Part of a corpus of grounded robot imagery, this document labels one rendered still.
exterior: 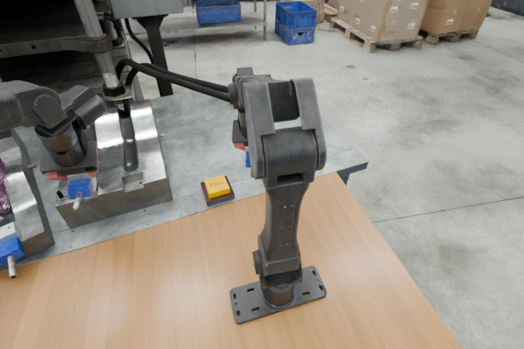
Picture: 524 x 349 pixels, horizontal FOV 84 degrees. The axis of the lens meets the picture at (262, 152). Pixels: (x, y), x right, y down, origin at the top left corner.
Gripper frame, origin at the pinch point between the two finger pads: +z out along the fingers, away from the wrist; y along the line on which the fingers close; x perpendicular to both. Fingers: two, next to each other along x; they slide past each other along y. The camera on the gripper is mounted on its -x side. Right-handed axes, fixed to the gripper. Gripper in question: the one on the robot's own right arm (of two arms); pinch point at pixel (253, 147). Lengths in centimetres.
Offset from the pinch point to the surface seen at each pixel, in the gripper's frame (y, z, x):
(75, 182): 40.6, -10.1, 14.7
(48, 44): 84, 10, -52
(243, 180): 3.5, 10.1, 6.0
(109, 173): 38.4, -1.4, 8.7
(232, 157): 7.8, 14.2, -3.7
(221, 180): 9.5, 5.1, 8.0
